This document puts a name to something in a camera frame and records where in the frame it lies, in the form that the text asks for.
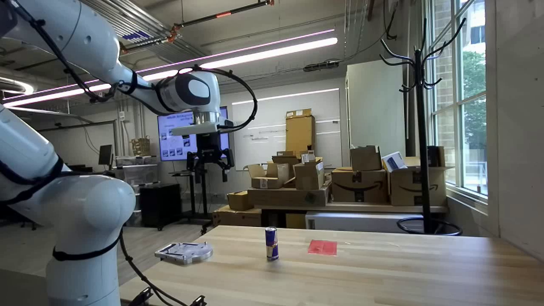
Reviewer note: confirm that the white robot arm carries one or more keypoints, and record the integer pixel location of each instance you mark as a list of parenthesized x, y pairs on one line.
[(85, 210)]

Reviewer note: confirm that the tall upright cardboard box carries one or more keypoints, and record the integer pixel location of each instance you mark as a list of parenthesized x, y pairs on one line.
[(299, 130)]

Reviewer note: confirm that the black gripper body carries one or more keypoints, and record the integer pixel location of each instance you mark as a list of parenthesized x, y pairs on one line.
[(209, 151)]

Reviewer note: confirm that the wall display screen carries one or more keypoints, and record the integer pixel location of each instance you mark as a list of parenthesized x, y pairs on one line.
[(175, 147)]

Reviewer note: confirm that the black cabinet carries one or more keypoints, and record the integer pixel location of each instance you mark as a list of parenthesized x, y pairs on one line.
[(159, 205)]

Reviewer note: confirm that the long ceiling light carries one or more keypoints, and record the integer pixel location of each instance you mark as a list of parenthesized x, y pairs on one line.
[(222, 59)]

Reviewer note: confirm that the amazon cardboard box left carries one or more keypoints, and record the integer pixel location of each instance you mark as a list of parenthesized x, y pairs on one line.
[(348, 185)]

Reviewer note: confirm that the amazon cardboard box right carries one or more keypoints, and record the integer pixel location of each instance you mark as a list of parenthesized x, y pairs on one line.
[(404, 185)]

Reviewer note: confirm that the black screen stand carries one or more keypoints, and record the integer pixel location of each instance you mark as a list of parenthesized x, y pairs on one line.
[(197, 192)]

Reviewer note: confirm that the red paper square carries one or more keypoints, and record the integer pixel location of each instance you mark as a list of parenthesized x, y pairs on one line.
[(321, 246)]

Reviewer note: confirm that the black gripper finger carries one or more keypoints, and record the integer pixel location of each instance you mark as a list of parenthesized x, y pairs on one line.
[(195, 175), (224, 173)]

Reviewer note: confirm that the small cardboard box on top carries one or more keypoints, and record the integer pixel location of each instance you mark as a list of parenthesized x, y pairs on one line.
[(365, 158)]

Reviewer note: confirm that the amazon cardboard box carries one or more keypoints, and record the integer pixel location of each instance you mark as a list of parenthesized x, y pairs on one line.
[(404, 185), (348, 185)]

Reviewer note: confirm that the black coat rack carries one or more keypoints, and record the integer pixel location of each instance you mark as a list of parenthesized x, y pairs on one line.
[(416, 66)]

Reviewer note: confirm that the blue silver drink can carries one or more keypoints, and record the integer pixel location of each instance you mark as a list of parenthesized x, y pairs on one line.
[(270, 243)]

